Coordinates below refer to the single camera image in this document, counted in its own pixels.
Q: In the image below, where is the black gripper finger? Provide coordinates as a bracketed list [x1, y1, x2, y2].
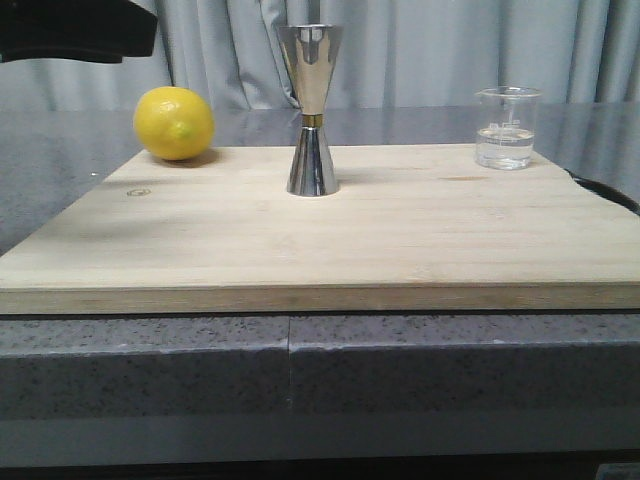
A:
[1, 0, 157, 64]

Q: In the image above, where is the steel double jigger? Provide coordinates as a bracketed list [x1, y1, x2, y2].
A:
[277, 24, 343, 197]

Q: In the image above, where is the clear glass beaker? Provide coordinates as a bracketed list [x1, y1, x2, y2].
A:
[475, 85, 542, 171]

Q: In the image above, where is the yellow lemon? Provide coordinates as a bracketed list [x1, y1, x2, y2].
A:
[133, 86, 215, 161]

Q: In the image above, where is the grey curtain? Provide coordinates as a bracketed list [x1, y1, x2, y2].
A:
[1, 1, 639, 111]

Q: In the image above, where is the light wooden cutting board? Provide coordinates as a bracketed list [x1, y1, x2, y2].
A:
[1, 144, 639, 314]

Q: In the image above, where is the white label sticker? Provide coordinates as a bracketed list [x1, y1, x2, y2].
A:
[595, 462, 640, 480]

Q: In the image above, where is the black cable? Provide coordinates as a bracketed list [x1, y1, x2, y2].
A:
[564, 168, 640, 217]

